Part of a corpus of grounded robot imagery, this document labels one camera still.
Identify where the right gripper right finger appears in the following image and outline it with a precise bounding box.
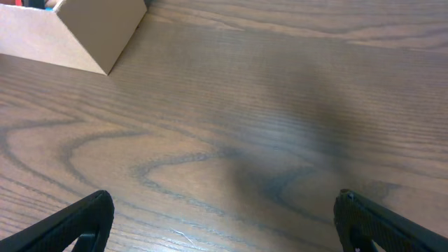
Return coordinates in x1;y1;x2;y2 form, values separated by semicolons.
333;189;447;252

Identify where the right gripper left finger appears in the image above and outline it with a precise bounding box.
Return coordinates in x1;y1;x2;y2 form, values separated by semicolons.
1;190;115;252

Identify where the brown cardboard box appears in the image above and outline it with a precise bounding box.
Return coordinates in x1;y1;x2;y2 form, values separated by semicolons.
1;0;148;75

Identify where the red black stapler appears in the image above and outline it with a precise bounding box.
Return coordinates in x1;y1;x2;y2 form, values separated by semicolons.
0;0;46;9

